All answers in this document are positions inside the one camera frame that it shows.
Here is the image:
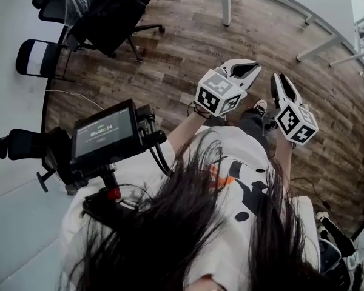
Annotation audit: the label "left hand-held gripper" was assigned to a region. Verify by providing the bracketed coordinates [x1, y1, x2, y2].
[195, 59, 261, 116]

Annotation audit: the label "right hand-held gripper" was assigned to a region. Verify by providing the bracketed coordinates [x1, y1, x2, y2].
[271, 73, 319, 147]

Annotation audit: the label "person's left forearm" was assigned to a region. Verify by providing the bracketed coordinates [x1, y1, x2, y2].
[166, 109, 212, 153]

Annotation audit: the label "person's right forearm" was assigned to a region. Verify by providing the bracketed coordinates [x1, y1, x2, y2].
[274, 129, 295, 193]

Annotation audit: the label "black and white sneaker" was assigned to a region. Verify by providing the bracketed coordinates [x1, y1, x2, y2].
[252, 99, 268, 118]
[263, 110, 280, 133]

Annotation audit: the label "person's black trousers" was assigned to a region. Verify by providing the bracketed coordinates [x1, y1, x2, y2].
[238, 109, 272, 157]

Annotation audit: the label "black wrist bands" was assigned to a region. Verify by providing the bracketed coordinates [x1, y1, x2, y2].
[187, 101, 212, 120]

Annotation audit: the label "white table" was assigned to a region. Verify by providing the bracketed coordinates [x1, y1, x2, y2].
[218, 0, 364, 72]

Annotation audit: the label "white printed t-shirt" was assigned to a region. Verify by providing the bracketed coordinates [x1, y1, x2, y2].
[60, 125, 321, 291]

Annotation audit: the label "plastic-wrapped black office chair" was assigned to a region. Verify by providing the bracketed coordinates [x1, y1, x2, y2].
[32, 0, 166, 63]

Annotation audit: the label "black monitor screen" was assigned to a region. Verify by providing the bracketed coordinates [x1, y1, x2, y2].
[70, 98, 139, 167]

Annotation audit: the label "black and white machine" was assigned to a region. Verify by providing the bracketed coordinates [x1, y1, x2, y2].
[314, 186, 364, 291]

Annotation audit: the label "black folding chair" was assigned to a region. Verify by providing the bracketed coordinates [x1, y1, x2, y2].
[15, 38, 77, 83]

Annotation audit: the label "thin black floor cable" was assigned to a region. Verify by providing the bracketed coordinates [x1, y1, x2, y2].
[290, 176, 333, 212]

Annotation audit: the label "black monitor cables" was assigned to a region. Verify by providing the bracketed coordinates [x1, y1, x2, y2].
[135, 104, 174, 177]

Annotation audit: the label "thin white floor cable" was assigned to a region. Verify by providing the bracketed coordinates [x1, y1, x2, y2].
[44, 89, 107, 110]

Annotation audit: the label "black mount with red knob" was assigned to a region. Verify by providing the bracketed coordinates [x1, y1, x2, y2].
[65, 162, 140, 224]

